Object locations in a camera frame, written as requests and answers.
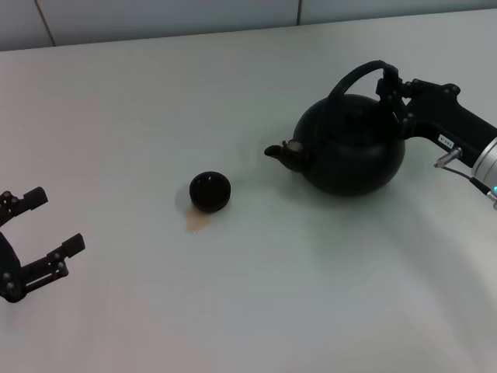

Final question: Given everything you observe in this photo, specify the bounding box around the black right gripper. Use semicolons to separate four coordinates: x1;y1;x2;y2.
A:
374;66;497;165

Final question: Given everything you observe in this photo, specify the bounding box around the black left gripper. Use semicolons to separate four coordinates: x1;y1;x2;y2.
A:
0;186;86;304

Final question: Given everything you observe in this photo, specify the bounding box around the black round teapot with handle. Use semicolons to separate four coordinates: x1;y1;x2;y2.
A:
263;60;407;197

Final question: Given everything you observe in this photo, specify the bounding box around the small black teacup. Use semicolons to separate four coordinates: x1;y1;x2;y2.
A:
189;170;233;213

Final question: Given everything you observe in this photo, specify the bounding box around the brown spilled tea puddle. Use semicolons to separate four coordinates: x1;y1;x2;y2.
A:
184;204;213;235

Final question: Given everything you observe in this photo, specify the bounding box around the silver connector plug with cable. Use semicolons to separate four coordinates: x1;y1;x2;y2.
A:
433;147;497;200

